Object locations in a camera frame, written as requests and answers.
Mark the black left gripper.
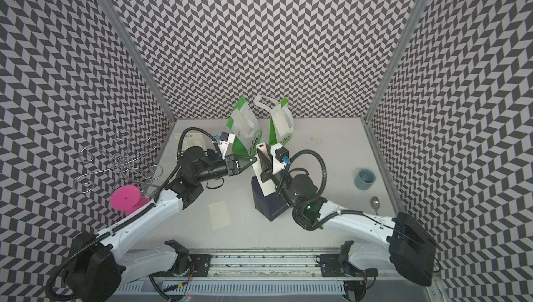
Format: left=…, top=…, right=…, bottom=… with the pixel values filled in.
left=195, top=154, right=257, bottom=183

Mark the navy cream Cheerful bag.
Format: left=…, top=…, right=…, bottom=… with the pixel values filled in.
left=180, top=132, right=207, bottom=153
left=251, top=177, right=289, bottom=221

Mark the green white bag front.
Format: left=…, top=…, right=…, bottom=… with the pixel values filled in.
left=226, top=96, right=262, bottom=156

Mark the green white bag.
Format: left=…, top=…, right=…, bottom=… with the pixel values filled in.
left=226, top=96, right=262, bottom=156
left=253, top=94, right=294, bottom=146

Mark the small pink stapler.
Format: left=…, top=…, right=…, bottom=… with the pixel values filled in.
left=256, top=143, right=273, bottom=174

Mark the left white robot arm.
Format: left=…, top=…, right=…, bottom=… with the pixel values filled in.
left=44, top=127, right=257, bottom=301

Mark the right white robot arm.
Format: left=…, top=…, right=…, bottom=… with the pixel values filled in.
left=256, top=144, right=441, bottom=287

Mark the grey blue cup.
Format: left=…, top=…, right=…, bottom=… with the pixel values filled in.
left=354, top=169, right=376, bottom=191

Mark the metal spoon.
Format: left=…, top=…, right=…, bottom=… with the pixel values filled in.
left=371, top=196, right=380, bottom=216

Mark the pink plastic cup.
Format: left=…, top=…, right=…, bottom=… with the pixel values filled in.
left=110, top=185, right=150, bottom=216

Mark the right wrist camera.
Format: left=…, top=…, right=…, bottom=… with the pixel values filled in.
left=270, top=143, right=290, bottom=175

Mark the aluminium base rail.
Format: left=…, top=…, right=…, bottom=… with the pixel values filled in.
left=95, top=249, right=434, bottom=282

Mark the white vented cable duct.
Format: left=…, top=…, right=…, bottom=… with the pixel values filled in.
left=116, top=280, right=347, bottom=296

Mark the silver wire stand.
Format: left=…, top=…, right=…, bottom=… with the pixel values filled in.
left=74, top=129, right=164, bottom=195

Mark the aluminium corner post left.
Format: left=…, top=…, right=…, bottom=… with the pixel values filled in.
left=96, top=0, right=176, bottom=123

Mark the aluminium corner post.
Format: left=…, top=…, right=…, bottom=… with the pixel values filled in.
left=96, top=0, right=176, bottom=123
left=364, top=0, right=430, bottom=123

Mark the aluminium corner post right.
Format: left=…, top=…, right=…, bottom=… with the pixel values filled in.
left=364, top=0, right=430, bottom=123

